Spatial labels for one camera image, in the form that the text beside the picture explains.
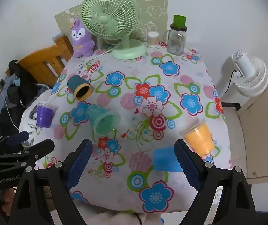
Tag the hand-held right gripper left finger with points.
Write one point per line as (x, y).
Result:
(79, 165)

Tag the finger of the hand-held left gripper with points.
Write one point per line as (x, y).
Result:
(42, 148)
(19, 138)

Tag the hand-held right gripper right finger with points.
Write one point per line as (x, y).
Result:
(187, 165)

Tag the green glitter plastic cup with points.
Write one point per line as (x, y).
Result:
(102, 119)

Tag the orange lidded plastic cup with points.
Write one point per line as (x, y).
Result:
(198, 138)

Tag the purple lidded plastic cup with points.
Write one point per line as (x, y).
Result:
(44, 116)

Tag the dark teal cup yellow rim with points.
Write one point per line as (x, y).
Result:
(79, 85)

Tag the white printed shirt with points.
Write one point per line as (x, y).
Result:
(27, 121)

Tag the blue square patch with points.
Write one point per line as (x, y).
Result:
(164, 159)

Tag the black clothing pile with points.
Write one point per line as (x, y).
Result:
(19, 91)

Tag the wooden chair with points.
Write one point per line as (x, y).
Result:
(42, 63)

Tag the beige cabinet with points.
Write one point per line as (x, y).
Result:
(260, 131)

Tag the floral tablecloth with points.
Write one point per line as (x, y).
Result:
(129, 91)

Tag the white circulator fan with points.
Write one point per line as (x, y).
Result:
(251, 77)

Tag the purple plush toy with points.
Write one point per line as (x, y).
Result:
(81, 39)

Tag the glass jar green lid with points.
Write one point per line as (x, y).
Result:
(177, 41)

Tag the cotton swab container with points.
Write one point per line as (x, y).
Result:
(153, 39)

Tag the green desk fan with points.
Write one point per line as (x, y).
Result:
(107, 18)

